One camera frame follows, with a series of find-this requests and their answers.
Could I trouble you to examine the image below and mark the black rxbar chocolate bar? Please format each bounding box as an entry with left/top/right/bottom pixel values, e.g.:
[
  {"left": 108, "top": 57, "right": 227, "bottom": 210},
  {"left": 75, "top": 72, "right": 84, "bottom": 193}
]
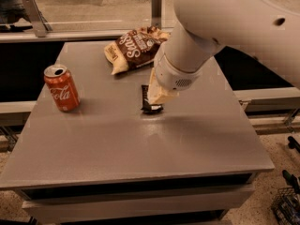
[{"left": 142, "top": 85, "right": 163, "bottom": 114}]

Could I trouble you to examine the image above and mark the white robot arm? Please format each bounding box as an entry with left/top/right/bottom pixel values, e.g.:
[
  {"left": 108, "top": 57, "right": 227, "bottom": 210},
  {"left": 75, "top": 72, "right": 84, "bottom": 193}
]
[{"left": 147, "top": 0, "right": 300, "bottom": 104}]

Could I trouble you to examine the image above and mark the red coca-cola can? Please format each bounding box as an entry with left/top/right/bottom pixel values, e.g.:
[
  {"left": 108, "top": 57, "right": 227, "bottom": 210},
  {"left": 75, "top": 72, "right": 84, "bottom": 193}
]
[{"left": 44, "top": 64, "right": 80, "bottom": 112}]

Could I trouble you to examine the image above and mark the brown white chip bag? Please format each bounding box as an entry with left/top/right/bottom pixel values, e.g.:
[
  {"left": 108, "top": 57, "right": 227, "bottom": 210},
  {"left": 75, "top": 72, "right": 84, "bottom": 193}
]
[{"left": 104, "top": 26, "right": 170, "bottom": 75}]

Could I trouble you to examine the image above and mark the grey table drawer unit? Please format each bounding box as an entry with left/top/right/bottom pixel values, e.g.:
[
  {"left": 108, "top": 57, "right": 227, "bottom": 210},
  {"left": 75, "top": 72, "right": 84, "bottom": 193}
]
[{"left": 13, "top": 172, "right": 257, "bottom": 225}]

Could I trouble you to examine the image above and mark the person sitting in background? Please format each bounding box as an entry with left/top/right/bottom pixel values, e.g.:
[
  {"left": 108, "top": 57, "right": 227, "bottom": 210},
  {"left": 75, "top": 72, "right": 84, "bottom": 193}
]
[{"left": 0, "top": 0, "right": 30, "bottom": 32}]

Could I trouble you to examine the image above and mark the middle metal railing bracket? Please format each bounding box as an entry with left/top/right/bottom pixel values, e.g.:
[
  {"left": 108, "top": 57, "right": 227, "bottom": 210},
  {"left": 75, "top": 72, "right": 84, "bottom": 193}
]
[{"left": 151, "top": 0, "right": 162, "bottom": 28}]

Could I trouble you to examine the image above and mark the metal railing bracket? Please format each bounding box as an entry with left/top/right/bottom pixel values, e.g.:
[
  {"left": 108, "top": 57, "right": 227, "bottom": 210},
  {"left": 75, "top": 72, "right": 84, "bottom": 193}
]
[
  {"left": 22, "top": 0, "right": 48, "bottom": 38},
  {"left": 151, "top": 0, "right": 162, "bottom": 28}
]

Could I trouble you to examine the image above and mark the left metal railing bracket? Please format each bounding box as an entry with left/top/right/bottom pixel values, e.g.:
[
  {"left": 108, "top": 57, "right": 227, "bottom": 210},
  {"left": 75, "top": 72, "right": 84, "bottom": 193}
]
[{"left": 22, "top": 0, "right": 48, "bottom": 38}]

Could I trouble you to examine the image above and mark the black wire basket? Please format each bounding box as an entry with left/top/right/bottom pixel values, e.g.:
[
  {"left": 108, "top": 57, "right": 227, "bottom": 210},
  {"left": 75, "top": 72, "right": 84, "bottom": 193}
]
[{"left": 271, "top": 187, "right": 300, "bottom": 225}]

